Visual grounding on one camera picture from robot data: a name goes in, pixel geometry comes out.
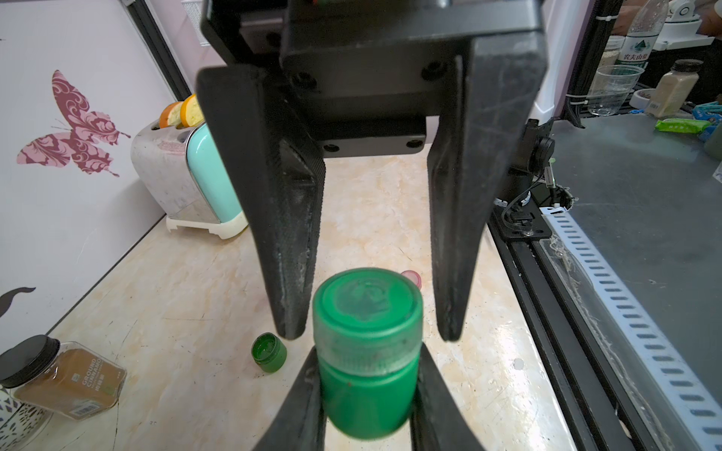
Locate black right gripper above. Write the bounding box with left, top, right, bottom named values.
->
left=196, top=1, right=547, bottom=341

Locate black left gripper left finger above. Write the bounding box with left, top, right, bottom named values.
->
left=253, top=348, right=326, bottom=451

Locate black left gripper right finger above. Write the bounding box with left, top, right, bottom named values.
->
left=410, top=344, right=484, bottom=451

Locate green paint jar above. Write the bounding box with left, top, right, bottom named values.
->
left=312, top=268, right=423, bottom=440

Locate pink paint jar lid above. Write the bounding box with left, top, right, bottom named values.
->
left=400, top=270, right=423, bottom=289

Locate brown spice jar black lid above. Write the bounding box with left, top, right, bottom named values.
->
left=1, top=334, right=127, bottom=421

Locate beige powder spice jar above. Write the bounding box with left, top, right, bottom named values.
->
left=645, top=58, right=703, bottom=118

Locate yellow toast slice front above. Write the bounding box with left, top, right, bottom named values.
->
left=180, top=94, right=205, bottom=128

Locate mint green Belinee toaster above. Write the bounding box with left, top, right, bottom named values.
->
left=131, top=123, right=248, bottom=240

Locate orange toast slice back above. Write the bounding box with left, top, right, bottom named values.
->
left=158, top=101, right=182, bottom=128

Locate clear plastic cup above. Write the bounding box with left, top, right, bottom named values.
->
left=587, top=65, right=644, bottom=117

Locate plastic water bottle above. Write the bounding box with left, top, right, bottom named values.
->
left=613, top=0, right=669, bottom=68

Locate green snack packet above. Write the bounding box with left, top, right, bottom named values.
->
left=655, top=118, right=712, bottom=135

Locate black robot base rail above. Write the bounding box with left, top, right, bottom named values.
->
left=489, top=189, right=658, bottom=450

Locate white slotted cable duct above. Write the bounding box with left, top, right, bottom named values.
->
left=541, top=208, right=721, bottom=450

